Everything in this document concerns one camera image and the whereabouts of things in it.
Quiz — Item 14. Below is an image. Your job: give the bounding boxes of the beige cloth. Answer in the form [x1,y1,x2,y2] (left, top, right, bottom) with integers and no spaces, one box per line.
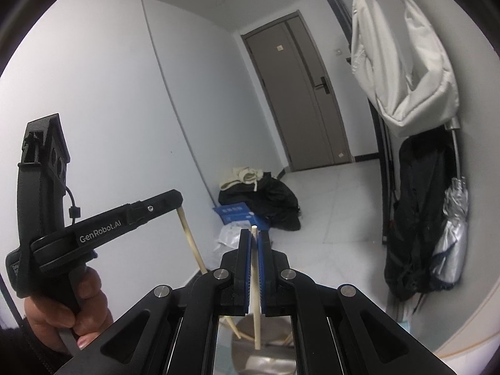
[219,167,263,192]

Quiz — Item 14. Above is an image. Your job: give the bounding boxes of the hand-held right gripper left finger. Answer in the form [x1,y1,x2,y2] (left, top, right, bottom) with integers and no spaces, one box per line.
[58,228,254,375]

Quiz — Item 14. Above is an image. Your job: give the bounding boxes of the silver folded umbrella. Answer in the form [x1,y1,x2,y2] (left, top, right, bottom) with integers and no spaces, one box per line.
[430,119,469,284]

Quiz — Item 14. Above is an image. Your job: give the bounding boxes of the white plastic utensil holder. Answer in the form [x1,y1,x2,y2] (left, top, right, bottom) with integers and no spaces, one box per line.
[230,314,298,375]

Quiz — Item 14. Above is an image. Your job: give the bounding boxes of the black bag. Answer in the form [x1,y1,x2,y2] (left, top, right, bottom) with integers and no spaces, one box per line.
[218,172,301,232]

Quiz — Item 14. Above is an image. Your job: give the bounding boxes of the wooden chopstick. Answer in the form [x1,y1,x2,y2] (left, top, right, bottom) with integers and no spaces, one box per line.
[177,208,243,340]
[250,225,262,350]

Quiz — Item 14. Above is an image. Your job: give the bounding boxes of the black hanging backpack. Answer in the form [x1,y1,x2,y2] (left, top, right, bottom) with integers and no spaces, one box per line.
[383,127,459,301]

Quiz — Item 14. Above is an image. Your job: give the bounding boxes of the person's left forearm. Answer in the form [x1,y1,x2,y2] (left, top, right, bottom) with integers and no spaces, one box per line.
[0,312,79,375]

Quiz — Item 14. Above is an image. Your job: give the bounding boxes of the grey door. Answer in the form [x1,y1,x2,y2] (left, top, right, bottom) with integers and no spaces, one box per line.
[241,11,354,173]

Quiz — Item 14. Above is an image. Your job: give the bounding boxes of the blue cardboard box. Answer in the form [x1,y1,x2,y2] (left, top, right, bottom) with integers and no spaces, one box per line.
[213,202,270,229]

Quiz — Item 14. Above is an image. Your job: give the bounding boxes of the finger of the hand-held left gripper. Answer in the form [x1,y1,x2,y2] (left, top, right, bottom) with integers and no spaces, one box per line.
[130,189,184,224]

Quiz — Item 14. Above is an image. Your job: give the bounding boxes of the clear plastic bag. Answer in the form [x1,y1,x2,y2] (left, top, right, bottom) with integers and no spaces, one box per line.
[214,222,254,254]

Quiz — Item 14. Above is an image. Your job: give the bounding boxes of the person's left hand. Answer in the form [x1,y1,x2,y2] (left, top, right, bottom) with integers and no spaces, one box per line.
[23,267,114,354]

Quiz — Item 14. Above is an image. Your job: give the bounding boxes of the white shoulder bag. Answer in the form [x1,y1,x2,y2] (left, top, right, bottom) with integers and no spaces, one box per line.
[350,0,458,138]

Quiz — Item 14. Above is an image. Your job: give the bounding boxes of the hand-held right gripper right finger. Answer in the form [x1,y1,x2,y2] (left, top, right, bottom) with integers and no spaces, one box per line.
[259,230,450,375]

